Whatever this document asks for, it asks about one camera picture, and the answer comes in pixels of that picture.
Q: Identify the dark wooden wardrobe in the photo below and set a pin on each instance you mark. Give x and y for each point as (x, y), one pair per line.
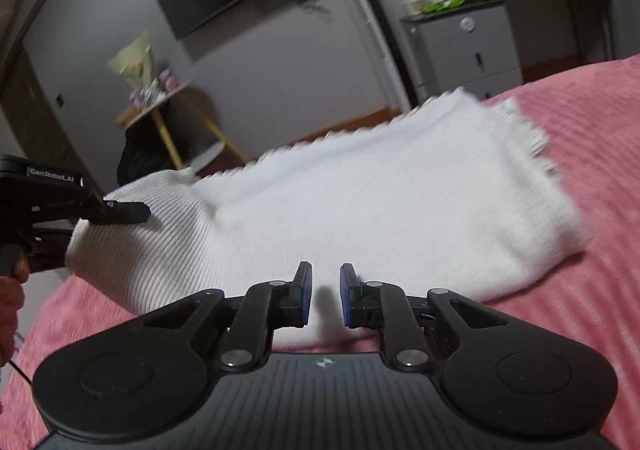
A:
(30, 104)

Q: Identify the white tower air conditioner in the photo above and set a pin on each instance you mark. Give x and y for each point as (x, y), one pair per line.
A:
(370, 29)

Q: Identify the grey drawer cabinet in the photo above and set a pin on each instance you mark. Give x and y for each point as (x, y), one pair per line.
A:
(465, 59)

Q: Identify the small white box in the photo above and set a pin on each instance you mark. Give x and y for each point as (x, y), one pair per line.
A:
(415, 5)

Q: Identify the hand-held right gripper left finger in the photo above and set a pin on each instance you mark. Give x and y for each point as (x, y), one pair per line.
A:
(304, 295)

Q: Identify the yellow-legged side table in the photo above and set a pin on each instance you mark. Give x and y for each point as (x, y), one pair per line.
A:
(166, 134)

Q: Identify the green packet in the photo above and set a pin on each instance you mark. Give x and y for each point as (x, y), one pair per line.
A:
(442, 5)

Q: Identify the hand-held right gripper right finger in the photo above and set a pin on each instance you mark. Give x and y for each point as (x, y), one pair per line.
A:
(346, 295)

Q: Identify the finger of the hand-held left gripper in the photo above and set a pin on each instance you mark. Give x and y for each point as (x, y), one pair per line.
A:
(125, 213)

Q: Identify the white knit sweater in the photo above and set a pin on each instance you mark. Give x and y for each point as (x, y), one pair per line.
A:
(350, 190)

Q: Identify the black garment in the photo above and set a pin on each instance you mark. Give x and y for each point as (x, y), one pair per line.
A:
(145, 154)

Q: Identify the cream wrapped bouquet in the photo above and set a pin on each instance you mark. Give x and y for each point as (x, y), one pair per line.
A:
(131, 57)

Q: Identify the pink ribbed blanket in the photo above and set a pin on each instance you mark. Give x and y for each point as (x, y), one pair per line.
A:
(590, 330)

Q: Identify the person's left hand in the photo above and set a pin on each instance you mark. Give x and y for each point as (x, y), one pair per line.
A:
(9, 315)

